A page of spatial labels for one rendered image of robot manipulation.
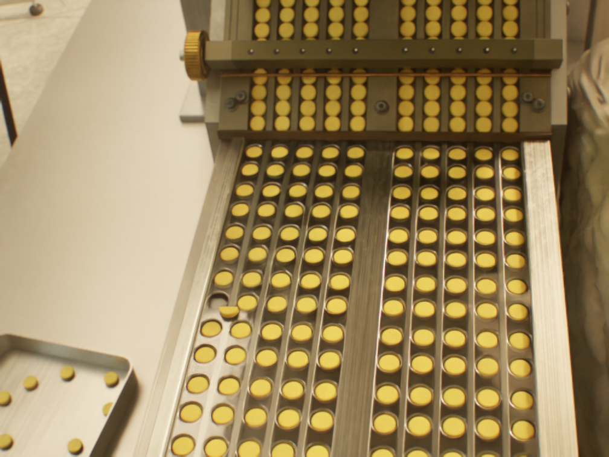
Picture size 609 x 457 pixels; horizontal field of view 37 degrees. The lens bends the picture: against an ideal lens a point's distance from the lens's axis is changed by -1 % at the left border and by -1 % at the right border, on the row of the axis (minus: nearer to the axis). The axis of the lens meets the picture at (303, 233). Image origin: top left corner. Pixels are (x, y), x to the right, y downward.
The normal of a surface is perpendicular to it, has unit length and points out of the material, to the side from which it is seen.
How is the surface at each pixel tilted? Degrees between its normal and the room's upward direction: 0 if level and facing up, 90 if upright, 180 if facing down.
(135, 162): 0
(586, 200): 44
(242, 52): 38
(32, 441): 0
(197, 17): 90
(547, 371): 0
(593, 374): 48
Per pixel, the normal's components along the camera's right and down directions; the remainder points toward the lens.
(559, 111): -0.15, -0.11
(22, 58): -0.10, -0.70
